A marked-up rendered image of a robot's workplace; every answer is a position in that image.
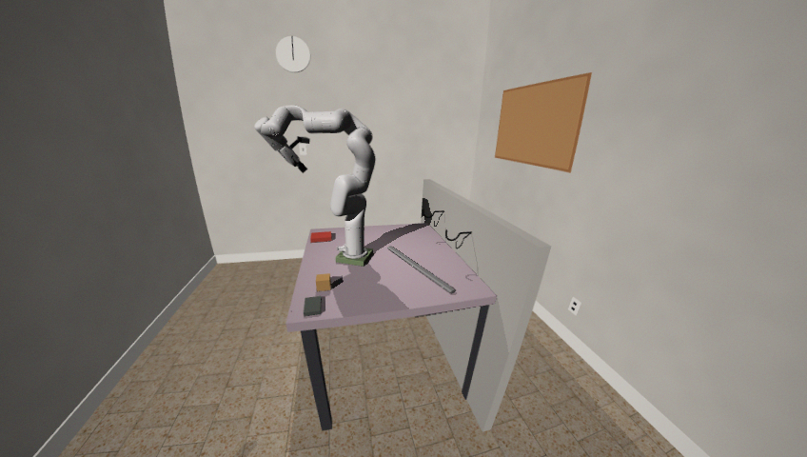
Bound grey flat panel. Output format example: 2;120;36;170
421;179;551;432

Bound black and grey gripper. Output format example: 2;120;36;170
275;140;306;173

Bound orange cube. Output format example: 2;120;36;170
316;273;331;291

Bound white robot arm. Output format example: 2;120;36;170
255;106;376;259

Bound red rectangular block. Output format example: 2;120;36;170
310;231;331;243

